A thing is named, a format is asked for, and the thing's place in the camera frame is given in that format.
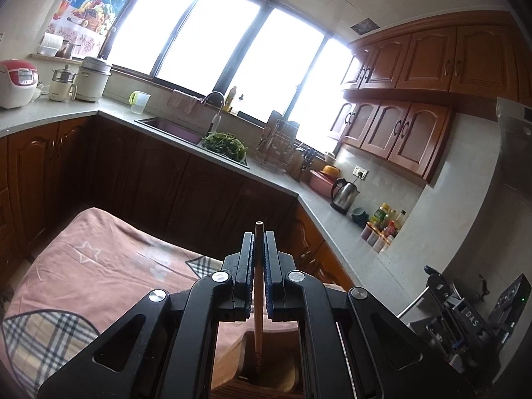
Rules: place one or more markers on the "green handled plastic jug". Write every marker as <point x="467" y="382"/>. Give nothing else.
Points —
<point x="138" y="101"/>

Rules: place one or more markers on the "red white rice cooker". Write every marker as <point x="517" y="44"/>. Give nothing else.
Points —
<point x="18" y="81"/>

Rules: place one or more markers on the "wooden utensil holder box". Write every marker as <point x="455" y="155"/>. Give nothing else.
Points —
<point x="239" y="373"/>

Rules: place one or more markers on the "stainless electric kettle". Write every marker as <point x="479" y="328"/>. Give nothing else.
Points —
<point x="343" y="194"/>

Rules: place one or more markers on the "dish drying rack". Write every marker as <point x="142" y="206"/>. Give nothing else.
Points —
<point x="278" y="143"/>

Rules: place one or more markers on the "metal chopstick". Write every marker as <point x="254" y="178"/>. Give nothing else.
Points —
<point x="413" y="303"/>

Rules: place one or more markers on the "range hood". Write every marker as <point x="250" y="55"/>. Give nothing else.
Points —
<point x="515" y="157"/>

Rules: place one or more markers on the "fruit poster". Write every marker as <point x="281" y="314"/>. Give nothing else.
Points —
<point x="85" y="24"/>

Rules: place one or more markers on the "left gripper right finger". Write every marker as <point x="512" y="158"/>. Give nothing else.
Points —
<point x="274" y="279"/>

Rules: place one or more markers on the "pink plastic basin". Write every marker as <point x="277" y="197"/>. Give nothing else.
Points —
<point x="322" y="183"/>

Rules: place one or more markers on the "brown wooden chopstick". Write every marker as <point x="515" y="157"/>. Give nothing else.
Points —
<point x="258" y="295"/>

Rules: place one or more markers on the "small white electric pot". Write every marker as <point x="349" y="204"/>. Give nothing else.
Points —
<point x="62" y="87"/>

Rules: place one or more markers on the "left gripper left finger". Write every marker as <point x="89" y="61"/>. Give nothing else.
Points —
<point x="243" y="278"/>

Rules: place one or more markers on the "pink dish cloth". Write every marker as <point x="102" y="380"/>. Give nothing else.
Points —
<point x="182" y="101"/>

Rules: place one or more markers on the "chrome sink faucet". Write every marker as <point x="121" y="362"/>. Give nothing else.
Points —
<point x="214" y="99"/>

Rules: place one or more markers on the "green vegetables in sink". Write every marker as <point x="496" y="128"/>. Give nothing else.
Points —
<point x="225" y="144"/>

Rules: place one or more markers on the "pink patterned tablecloth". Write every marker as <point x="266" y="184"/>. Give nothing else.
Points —
<point x="88" y="277"/>

